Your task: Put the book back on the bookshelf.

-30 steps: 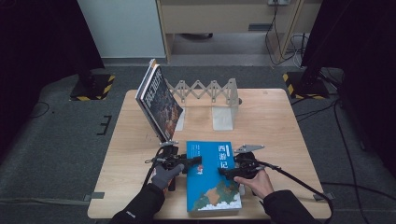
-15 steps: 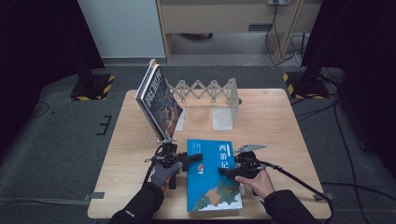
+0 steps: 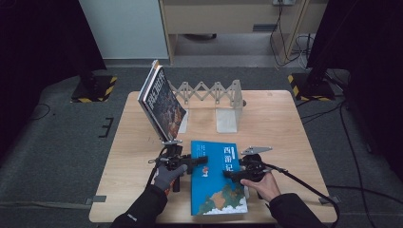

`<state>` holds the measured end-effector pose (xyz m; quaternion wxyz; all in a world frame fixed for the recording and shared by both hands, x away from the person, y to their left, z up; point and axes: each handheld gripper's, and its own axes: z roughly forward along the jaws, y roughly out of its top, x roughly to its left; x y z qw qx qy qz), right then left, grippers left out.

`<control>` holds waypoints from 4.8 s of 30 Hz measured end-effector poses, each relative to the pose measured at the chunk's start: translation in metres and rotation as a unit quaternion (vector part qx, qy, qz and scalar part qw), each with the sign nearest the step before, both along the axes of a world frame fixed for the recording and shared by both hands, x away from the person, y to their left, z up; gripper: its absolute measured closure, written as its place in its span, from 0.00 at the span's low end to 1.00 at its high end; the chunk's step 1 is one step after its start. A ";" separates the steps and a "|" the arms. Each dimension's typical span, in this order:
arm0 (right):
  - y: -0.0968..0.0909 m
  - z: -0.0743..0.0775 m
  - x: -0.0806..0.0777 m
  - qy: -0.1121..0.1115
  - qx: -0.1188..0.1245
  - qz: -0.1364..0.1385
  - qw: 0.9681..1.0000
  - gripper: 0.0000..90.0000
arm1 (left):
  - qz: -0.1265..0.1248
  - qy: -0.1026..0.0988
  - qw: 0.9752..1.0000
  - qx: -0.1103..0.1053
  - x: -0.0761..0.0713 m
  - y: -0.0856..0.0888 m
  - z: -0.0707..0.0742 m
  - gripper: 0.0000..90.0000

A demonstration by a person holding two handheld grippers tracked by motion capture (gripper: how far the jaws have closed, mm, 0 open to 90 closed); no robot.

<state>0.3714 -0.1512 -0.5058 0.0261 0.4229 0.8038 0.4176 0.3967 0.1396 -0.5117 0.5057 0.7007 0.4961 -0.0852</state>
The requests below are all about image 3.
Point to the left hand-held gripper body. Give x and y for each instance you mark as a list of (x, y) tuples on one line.
[(174, 156)]

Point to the black curtain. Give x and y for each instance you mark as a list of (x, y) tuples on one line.
[(38, 47), (374, 47)]

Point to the white cabinet panel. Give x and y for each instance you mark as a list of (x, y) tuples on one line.
[(126, 28)]

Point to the black stand base hazard stripes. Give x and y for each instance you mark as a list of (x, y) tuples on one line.
[(95, 90), (312, 88)]

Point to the grey expandable book rack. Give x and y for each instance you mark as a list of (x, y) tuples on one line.
[(226, 122)]

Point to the white power strip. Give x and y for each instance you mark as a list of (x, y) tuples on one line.
[(283, 2)]

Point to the beige wooden desk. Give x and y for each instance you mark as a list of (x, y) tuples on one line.
[(221, 19)]

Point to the grey flat strip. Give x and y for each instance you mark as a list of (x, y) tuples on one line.
[(331, 199), (96, 199)]

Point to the person's right hand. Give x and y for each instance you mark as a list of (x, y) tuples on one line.
[(267, 188)]

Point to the dark illustrated magazine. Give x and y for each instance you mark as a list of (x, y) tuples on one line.
[(166, 107)]

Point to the person's left hand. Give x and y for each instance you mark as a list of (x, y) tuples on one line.
[(164, 177)]

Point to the portrait magazine with red label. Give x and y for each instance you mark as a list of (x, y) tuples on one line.
[(147, 85)]

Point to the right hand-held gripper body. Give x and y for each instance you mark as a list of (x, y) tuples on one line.
[(253, 164)]

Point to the blue book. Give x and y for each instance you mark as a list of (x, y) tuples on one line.
[(218, 193)]

